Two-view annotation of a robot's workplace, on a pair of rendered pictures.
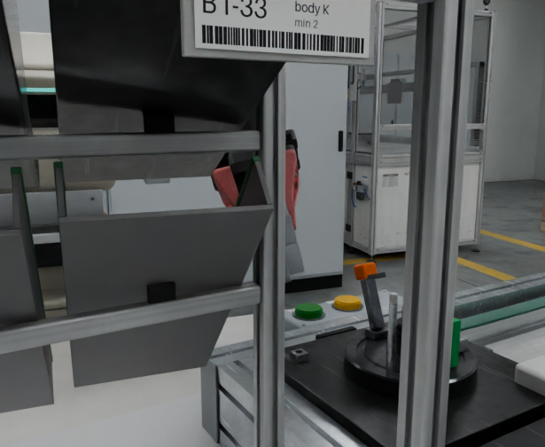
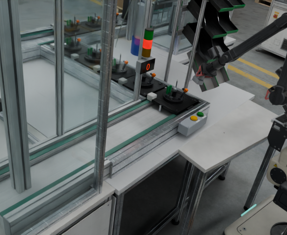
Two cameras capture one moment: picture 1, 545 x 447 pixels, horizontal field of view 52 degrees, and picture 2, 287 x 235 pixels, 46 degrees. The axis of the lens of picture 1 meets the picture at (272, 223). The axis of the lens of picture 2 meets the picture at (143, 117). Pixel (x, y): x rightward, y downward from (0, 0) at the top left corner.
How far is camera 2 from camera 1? 2.56 m
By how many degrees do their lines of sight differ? 131
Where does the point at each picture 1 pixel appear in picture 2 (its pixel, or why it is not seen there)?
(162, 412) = (216, 118)
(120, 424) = (220, 115)
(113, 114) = (203, 45)
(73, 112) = (206, 44)
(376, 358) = (178, 94)
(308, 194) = not seen: outside the picture
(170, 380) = (224, 126)
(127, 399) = (227, 120)
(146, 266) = (197, 59)
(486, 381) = (160, 96)
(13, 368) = not seen: hidden behind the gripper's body
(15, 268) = not seen: hidden behind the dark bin
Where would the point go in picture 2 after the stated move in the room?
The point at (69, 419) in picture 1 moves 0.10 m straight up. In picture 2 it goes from (230, 115) to (234, 103)
